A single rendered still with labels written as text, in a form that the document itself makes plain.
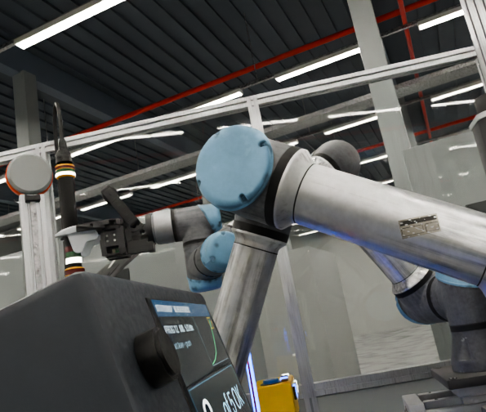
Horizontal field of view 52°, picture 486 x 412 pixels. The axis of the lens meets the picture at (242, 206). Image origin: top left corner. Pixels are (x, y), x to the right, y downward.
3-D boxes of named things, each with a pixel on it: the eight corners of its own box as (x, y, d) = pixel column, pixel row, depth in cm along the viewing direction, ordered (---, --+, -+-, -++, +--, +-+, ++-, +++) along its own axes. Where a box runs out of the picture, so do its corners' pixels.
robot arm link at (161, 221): (168, 206, 111) (172, 214, 119) (148, 208, 111) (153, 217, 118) (173, 239, 109) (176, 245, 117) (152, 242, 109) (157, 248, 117)
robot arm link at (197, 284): (197, 288, 102) (189, 236, 105) (185, 294, 113) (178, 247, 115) (233, 283, 105) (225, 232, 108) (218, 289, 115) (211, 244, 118)
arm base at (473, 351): (513, 357, 118) (501, 315, 121) (536, 364, 104) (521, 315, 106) (447, 367, 121) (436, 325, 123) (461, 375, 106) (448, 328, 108)
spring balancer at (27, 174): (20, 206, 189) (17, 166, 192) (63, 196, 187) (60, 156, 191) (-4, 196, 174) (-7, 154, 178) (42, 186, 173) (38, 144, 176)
